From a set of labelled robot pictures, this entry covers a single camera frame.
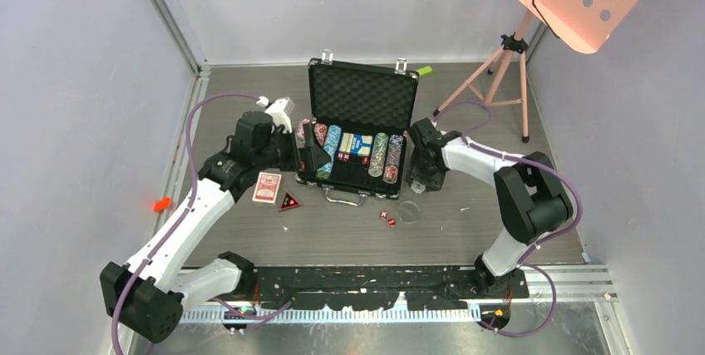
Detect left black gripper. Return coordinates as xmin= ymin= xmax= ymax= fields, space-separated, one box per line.
xmin=254 ymin=123 xmax=329 ymax=172

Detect light blue chip stack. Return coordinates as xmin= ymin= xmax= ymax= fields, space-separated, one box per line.
xmin=411 ymin=180 xmax=426 ymax=195

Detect light blue chip row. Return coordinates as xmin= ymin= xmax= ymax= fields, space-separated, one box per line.
xmin=316 ymin=125 xmax=343 ymax=180

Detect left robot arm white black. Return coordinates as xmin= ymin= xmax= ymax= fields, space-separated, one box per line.
xmin=99 ymin=111 xmax=331 ymax=344

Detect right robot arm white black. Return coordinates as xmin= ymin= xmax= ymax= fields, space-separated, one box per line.
xmin=405 ymin=118 xmax=574 ymax=298

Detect black poker set case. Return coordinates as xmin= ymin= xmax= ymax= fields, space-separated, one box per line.
xmin=295 ymin=50 xmax=420 ymax=201

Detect dark red chip stack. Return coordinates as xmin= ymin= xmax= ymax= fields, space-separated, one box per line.
xmin=313 ymin=122 xmax=328 ymax=147

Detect purple chip stack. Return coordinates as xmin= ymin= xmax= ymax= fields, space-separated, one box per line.
xmin=295 ymin=118 xmax=311 ymax=145

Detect red dice in case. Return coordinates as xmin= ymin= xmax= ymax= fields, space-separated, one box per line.
xmin=336 ymin=152 xmax=370 ymax=166

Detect blue orange chip row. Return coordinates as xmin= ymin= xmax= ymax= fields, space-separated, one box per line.
xmin=382 ymin=135 xmax=404 ymax=185

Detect blue boxed card deck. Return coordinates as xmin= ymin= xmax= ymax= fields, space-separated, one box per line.
xmin=338 ymin=132 xmax=373 ymax=157

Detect clear round disc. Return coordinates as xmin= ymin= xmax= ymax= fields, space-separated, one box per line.
xmin=397 ymin=200 xmax=421 ymax=224

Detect green grey chip row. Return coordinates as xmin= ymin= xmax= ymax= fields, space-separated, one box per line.
xmin=368 ymin=132 xmax=389 ymax=178

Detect red black triangle dealer button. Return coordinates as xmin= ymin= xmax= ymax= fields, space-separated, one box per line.
xmin=279 ymin=191 xmax=302 ymax=212

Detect red playing card deck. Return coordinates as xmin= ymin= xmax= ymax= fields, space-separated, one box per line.
xmin=252 ymin=171 xmax=282 ymax=204

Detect green block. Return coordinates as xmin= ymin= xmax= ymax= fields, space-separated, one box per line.
xmin=416 ymin=66 xmax=433 ymax=77

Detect orange clip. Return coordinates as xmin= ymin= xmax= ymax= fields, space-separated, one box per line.
xmin=152 ymin=196 xmax=171 ymax=213

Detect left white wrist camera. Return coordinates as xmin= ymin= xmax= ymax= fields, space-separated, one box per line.
xmin=256 ymin=96 xmax=295 ymax=133

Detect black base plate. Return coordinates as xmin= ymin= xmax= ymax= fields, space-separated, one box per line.
xmin=219 ymin=265 xmax=530 ymax=311

